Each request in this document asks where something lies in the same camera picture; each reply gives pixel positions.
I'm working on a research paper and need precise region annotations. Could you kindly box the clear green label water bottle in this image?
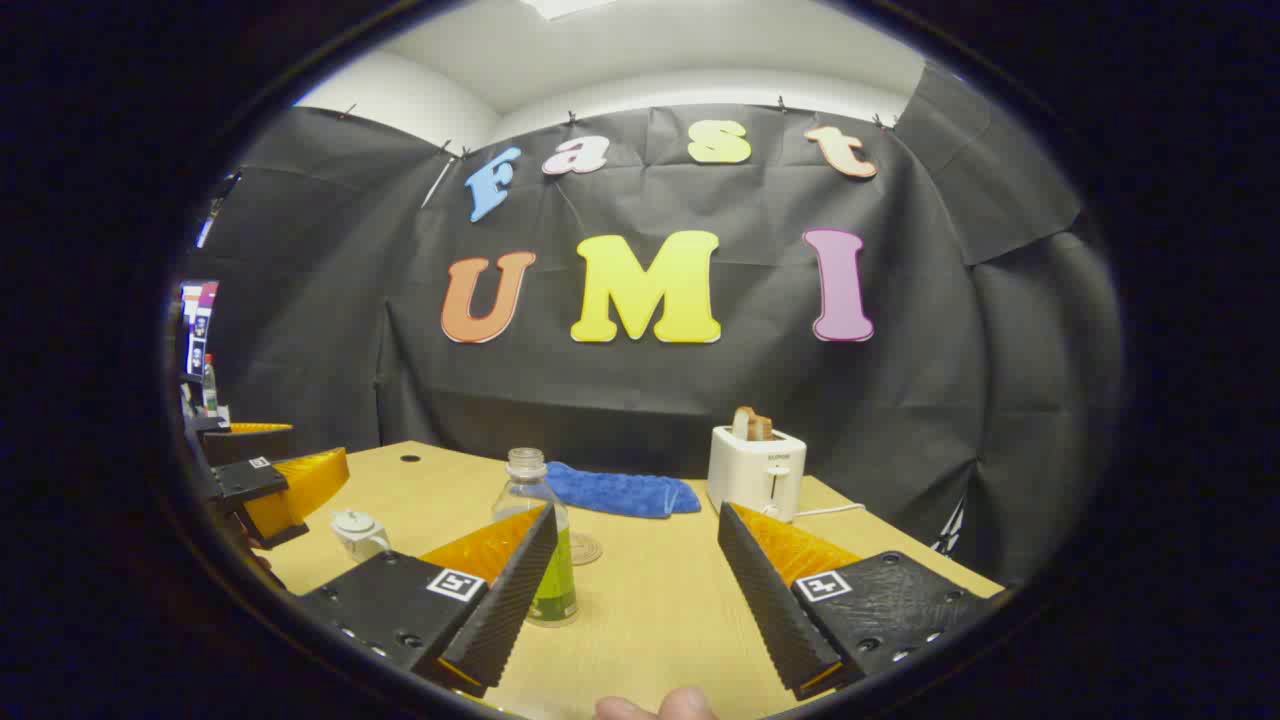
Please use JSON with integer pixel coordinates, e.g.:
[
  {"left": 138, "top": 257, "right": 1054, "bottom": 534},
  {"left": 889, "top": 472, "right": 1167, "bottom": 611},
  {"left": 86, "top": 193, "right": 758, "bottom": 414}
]
[{"left": 492, "top": 448, "right": 579, "bottom": 628}]

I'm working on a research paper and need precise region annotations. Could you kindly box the computer monitor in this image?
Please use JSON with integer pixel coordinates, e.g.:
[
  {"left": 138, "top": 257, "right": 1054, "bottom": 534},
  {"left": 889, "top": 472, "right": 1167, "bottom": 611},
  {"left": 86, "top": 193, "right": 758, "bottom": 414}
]
[{"left": 180, "top": 280, "right": 219, "bottom": 379}]

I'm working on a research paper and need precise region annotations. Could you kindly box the white toaster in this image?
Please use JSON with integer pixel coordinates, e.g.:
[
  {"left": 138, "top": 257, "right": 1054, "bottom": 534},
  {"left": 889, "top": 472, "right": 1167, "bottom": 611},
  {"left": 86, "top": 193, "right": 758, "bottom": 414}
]
[{"left": 707, "top": 424, "right": 807, "bottom": 523}]

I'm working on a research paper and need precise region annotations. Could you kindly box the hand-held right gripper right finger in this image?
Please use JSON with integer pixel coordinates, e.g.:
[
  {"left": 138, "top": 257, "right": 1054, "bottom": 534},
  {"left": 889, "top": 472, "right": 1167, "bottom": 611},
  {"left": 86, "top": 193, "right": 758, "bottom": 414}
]
[{"left": 718, "top": 502, "right": 1006, "bottom": 701}]

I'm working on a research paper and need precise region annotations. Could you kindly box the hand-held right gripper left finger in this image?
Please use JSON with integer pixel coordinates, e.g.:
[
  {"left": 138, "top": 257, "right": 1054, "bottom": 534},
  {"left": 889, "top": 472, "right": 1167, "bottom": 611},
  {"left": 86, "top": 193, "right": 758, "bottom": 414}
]
[{"left": 298, "top": 503, "right": 559, "bottom": 699}]

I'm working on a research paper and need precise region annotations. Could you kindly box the blue towel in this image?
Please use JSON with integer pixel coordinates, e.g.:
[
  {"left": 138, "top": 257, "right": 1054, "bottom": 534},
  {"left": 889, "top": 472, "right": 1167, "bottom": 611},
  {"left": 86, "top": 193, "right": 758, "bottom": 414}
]
[{"left": 540, "top": 461, "right": 703, "bottom": 520}]

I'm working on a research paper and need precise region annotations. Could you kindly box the black backdrop cloth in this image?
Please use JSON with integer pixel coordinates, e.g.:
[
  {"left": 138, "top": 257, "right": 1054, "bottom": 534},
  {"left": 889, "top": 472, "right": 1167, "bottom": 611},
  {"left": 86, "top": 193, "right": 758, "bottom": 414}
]
[{"left": 185, "top": 65, "right": 1126, "bottom": 586}]

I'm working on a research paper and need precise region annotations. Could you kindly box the white teacup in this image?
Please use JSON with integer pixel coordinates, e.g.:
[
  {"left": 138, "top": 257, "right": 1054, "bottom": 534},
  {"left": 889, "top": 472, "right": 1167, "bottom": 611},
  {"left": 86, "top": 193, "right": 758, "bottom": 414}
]
[{"left": 330, "top": 510, "right": 393, "bottom": 563}]

